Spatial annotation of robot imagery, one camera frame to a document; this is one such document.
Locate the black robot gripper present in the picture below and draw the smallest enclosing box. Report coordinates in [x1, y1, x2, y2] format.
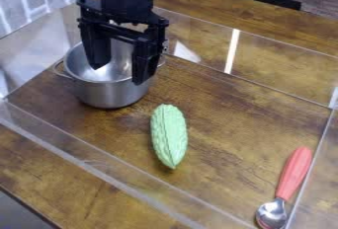
[77, 0, 170, 85]

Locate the silver metal pot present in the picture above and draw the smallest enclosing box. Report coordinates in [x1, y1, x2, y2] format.
[54, 39, 156, 109]

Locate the green bitter gourd toy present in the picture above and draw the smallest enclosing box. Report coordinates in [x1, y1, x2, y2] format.
[152, 105, 188, 170]

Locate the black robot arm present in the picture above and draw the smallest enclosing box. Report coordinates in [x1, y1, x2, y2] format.
[77, 0, 170, 85]

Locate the clear acrylic enclosure wall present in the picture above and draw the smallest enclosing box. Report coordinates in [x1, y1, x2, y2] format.
[7, 9, 338, 229]

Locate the red handled metal spoon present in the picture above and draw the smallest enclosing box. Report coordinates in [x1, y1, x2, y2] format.
[256, 146, 313, 229]

